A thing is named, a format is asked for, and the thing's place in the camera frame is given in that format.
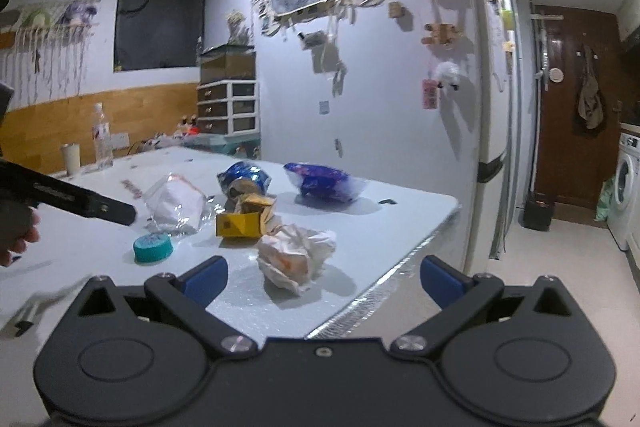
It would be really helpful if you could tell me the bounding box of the white paper wrapper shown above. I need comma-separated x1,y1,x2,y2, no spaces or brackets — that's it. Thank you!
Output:
257,225,336,296

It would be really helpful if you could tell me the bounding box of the brown wooden door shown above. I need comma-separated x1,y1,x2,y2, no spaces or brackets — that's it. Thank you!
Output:
534,5,620,210

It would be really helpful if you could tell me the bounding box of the green plastic bag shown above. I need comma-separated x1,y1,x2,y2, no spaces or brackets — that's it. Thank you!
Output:
594,176,615,222

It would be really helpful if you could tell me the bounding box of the person left hand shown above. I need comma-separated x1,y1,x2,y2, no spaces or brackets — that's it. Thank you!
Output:
1,200,40,268

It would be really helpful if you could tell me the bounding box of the crushed blue soda can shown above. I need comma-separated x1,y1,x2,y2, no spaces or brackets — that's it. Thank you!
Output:
217,161,271,200

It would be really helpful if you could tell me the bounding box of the small black floor bin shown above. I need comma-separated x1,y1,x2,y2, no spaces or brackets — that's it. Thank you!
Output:
520,194,555,232

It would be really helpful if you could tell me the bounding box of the white sheep fridge magnet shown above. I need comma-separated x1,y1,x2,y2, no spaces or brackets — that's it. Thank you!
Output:
434,61,461,91

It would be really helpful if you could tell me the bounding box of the white drawer cabinet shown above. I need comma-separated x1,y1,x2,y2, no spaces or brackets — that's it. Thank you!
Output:
196,44,259,138

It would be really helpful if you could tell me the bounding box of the white washing machine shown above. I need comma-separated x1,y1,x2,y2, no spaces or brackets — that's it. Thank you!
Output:
606,131,639,251

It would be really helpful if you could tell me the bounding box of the white cup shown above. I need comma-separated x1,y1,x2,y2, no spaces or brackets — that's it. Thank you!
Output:
61,143,81,176

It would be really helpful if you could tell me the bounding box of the white refrigerator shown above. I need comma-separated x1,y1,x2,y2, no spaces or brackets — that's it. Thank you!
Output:
255,0,500,271

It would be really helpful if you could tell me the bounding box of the teal round lid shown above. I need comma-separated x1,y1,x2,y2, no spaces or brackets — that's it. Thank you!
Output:
134,233,174,265

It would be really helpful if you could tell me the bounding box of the clear water bottle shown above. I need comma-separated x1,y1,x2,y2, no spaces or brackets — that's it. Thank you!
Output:
92,103,114,170

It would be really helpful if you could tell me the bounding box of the yellow crushed carton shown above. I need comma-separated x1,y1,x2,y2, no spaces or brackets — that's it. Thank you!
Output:
215,194,276,239

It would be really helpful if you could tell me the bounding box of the hanging brown bag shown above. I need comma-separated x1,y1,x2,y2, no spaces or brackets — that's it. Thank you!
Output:
576,44,605,133

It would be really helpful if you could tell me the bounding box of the clear plastic bag orange label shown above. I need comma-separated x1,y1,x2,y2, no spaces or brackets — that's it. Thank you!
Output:
142,173,207,236

